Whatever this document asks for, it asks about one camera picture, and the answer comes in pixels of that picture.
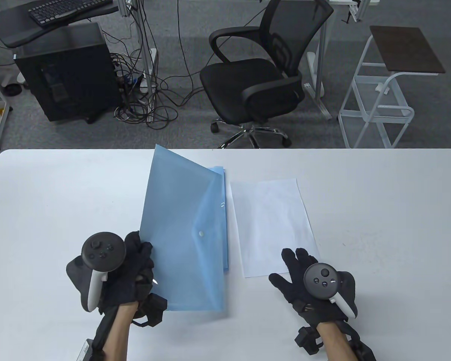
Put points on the person's left hand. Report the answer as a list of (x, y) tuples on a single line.
[(127, 282)]

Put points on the person's right hand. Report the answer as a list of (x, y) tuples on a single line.
[(308, 304)]

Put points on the blue plastic snap folder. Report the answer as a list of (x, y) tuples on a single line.
[(180, 233), (226, 225)]

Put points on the white paper sheet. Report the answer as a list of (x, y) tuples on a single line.
[(274, 225)]

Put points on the person's left forearm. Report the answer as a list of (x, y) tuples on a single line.
[(118, 334)]

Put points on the person's right forearm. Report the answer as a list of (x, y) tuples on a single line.
[(336, 340)]

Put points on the grey and white handheld controller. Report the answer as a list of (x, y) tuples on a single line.
[(103, 250), (321, 282)]

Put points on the white power strip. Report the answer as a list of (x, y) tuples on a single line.
[(144, 87)]

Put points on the black computer tower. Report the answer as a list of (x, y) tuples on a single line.
[(67, 75)]

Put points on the black round disc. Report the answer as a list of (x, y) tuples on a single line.
[(13, 90)]

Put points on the black mesh office chair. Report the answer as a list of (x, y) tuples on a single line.
[(248, 79)]

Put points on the silver aluminium desk leg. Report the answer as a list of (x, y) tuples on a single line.
[(146, 49)]

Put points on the black curved desk top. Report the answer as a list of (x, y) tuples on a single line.
[(11, 35)]

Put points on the white side table brown top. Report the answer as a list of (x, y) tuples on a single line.
[(406, 49)]

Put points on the black keyboard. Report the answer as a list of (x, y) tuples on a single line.
[(60, 9)]

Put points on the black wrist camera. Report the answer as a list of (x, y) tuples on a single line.
[(156, 306), (308, 340)]

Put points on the white desk frame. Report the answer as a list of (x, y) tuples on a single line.
[(322, 56)]

